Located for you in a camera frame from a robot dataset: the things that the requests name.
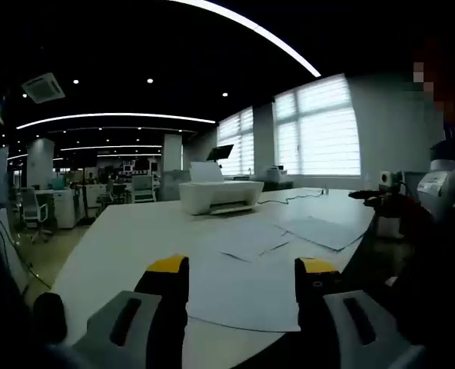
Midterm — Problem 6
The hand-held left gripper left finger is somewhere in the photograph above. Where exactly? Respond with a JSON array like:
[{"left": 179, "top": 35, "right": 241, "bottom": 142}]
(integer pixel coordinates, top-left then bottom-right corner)
[{"left": 71, "top": 254, "right": 190, "bottom": 369}]

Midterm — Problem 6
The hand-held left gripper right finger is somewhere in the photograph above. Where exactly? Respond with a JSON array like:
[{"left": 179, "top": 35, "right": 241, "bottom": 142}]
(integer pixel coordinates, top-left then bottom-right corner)
[{"left": 294, "top": 257, "right": 427, "bottom": 369}]

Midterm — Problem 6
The person's right hand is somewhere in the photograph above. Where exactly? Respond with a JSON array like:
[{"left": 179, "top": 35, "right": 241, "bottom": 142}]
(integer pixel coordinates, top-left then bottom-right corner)
[{"left": 380, "top": 193, "right": 424, "bottom": 224}]

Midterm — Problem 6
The white chest device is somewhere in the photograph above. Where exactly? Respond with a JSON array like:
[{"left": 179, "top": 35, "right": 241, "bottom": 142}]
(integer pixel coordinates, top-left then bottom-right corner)
[{"left": 417, "top": 145, "right": 455, "bottom": 224}]

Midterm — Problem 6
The white table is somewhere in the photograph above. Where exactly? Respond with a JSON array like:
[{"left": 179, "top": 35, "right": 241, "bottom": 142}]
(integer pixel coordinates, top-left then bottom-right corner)
[{"left": 50, "top": 187, "right": 377, "bottom": 369}]

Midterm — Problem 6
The window with white blinds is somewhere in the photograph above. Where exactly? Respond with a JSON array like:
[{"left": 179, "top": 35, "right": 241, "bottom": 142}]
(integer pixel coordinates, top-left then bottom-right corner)
[
  {"left": 216, "top": 107, "right": 254, "bottom": 176},
  {"left": 273, "top": 75, "right": 361, "bottom": 177}
]

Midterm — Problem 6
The white boxy appliance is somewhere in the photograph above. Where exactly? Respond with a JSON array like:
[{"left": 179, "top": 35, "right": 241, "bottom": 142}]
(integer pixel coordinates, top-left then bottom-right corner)
[{"left": 265, "top": 164, "right": 290, "bottom": 189}]

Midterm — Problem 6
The dark rounded object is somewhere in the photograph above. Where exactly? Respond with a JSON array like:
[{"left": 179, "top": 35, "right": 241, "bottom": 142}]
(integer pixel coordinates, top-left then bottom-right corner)
[{"left": 33, "top": 291, "right": 68, "bottom": 343}]

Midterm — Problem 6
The operator in black shirt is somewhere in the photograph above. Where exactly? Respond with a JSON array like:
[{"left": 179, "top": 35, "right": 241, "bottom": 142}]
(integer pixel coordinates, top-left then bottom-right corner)
[{"left": 396, "top": 218, "right": 455, "bottom": 369}]

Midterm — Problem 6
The white inkjet printer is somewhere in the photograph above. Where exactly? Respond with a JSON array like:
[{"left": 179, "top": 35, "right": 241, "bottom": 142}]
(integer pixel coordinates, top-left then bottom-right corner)
[{"left": 178, "top": 161, "right": 265, "bottom": 216}]

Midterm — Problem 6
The black tablet on tripod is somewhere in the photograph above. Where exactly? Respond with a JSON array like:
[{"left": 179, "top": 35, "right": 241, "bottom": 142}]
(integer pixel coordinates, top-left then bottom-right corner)
[{"left": 206, "top": 144, "right": 235, "bottom": 171}]

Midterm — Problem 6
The white office chair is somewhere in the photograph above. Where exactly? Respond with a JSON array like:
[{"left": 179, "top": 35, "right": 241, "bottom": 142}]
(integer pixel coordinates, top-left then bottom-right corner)
[{"left": 19, "top": 187, "right": 55, "bottom": 243}]

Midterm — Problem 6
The curved ceiling light strip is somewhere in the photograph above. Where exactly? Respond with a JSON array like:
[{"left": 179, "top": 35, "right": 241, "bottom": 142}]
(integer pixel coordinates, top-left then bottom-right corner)
[
  {"left": 15, "top": 112, "right": 217, "bottom": 130},
  {"left": 179, "top": 0, "right": 323, "bottom": 78}
]

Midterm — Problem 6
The ceiling air conditioner unit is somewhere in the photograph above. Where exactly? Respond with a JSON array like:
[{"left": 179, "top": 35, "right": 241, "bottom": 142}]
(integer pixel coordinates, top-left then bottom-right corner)
[{"left": 21, "top": 71, "right": 66, "bottom": 105}]

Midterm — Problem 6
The black printer power cable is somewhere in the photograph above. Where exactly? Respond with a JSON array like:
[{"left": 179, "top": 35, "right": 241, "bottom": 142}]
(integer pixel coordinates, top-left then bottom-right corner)
[{"left": 263, "top": 189, "right": 329, "bottom": 205}]

